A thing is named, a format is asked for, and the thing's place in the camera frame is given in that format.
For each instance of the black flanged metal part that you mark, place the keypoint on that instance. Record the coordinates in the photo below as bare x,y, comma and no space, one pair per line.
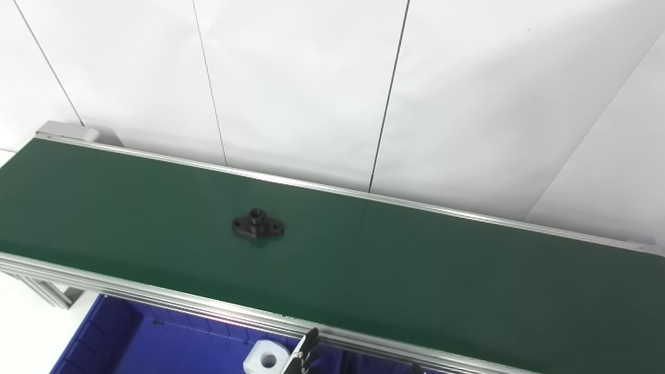
257,224

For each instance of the green conveyor belt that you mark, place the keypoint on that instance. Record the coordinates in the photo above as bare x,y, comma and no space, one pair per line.
156,296
389,259

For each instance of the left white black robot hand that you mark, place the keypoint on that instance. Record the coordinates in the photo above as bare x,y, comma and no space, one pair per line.
306,353

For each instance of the white plastic block part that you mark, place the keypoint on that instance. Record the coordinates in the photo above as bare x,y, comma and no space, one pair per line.
257,358

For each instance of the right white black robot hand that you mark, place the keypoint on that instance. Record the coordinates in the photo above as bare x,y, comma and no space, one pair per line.
417,369

